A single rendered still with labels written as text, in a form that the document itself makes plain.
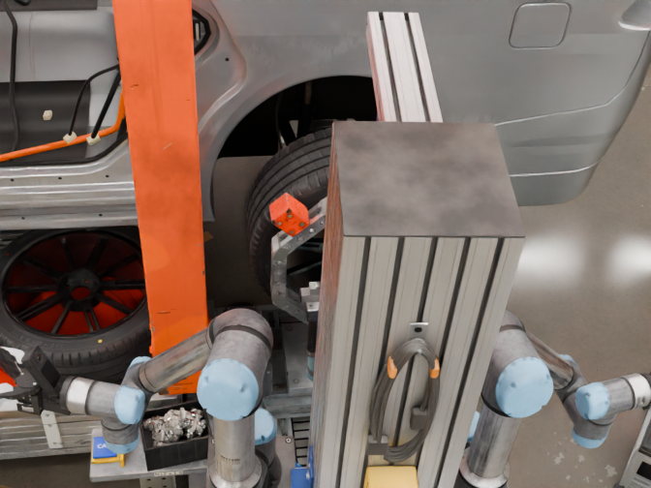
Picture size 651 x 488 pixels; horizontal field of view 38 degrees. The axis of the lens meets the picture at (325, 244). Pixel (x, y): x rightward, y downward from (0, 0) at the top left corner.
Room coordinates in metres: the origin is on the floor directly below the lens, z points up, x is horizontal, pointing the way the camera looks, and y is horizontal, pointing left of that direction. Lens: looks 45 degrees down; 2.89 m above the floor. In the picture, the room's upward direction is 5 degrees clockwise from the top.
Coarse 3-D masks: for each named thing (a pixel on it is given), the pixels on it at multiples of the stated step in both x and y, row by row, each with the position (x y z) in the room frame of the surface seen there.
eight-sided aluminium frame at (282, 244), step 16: (320, 208) 1.95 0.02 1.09; (320, 224) 1.91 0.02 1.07; (272, 240) 1.93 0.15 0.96; (288, 240) 1.90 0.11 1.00; (304, 240) 1.90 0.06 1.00; (272, 256) 1.90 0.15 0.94; (272, 272) 1.89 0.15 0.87; (272, 288) 1.89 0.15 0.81; (288, 304) 1.90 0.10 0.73; (304, 320) 1.91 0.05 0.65
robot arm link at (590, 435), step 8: (568, 400) 1.32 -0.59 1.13; (568, 408) 1.30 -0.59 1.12; (576, 408) 1.29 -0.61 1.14; (576, 416) 1.27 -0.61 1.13; (576, 424) 1.26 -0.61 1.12; (584, 424) 1.24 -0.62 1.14; (592, 424) 1.23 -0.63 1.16; (600, 424) 1.23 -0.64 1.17; (608, 424) 1.23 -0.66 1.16; (576, 432) 1.25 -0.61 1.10; (584, 432) 1.24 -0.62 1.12; (592, 432) 1.23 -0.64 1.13; (600, 432) 1.23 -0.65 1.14; (576, 440) 1.25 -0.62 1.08; (584, 440) 1.23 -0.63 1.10; (592, 440) 1.23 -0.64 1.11; (600, 440) 1.23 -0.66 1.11
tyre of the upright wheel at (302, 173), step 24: (312, 144) 2.16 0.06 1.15; (264, 168) 2.16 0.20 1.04; (288, 168) 2.10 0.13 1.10; (312, 168) 2.06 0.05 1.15; (264, 192) 2.07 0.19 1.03; (288, 192) 2.00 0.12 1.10; (312, 192) 1.99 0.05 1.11; (264, 216) 1.98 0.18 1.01; (264, 240) 1.97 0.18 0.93; (264, 264) 1.97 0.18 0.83; (264, 288) 1.97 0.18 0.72; (288, 288) 1.98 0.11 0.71
